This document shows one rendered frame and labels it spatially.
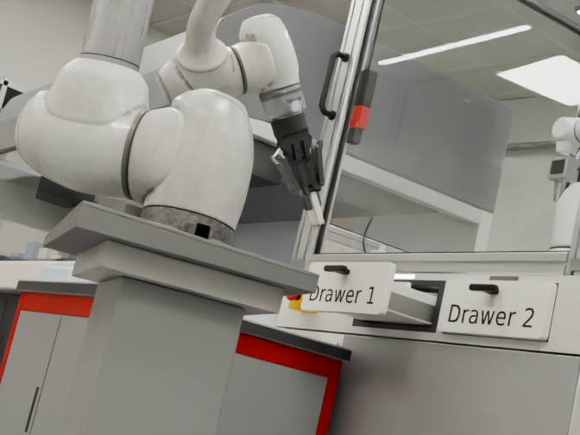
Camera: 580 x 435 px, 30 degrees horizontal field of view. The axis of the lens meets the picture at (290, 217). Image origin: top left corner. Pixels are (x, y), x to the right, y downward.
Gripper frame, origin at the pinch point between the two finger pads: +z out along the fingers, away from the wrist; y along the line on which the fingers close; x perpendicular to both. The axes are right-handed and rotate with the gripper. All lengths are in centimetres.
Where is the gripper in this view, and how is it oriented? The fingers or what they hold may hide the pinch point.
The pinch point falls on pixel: (313, 209)
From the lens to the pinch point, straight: 227.6
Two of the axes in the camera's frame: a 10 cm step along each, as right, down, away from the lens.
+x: -5.6, 0.5, 8.3
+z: 2.8, 9.5, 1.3
